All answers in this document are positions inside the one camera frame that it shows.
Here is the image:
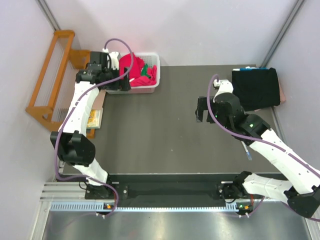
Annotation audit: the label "brown cardboard sheet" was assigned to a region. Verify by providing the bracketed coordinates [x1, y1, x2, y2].
[92, 90, 106, 110]

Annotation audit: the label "green cloth in basket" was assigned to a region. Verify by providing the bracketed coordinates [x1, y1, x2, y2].
[140, 64, 149, 76]

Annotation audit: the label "blue pen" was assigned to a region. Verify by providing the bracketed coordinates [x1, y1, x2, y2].
[241, 141, 252, 161]

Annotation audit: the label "red clothes in basket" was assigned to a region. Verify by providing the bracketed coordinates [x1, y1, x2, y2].
[119, 54, 158, 87]

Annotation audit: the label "white slotted cable duct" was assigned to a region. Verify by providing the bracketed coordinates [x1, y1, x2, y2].
[50, 201, 239, 213]

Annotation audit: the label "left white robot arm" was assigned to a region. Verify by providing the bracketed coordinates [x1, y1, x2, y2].
[50, 48, 133, 199]

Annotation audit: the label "folded black t-shirt stack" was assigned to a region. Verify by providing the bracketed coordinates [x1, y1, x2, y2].
[231, 68, 281, 112]

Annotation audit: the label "white plastic laundry basket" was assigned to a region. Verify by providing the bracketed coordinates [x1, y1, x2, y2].
[106, 52, 161, 94]

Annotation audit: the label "yellow picture book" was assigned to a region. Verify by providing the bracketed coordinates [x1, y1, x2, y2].
[86, 108, 103, 129]

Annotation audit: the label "orange wooden rack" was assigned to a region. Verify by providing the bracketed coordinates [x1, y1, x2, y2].
[25, 30, 90, 132]

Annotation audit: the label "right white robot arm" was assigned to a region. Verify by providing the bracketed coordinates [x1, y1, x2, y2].
[195, 74, 320, 220]

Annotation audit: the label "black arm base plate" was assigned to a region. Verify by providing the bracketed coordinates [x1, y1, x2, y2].
[84, 174, 263, 207]

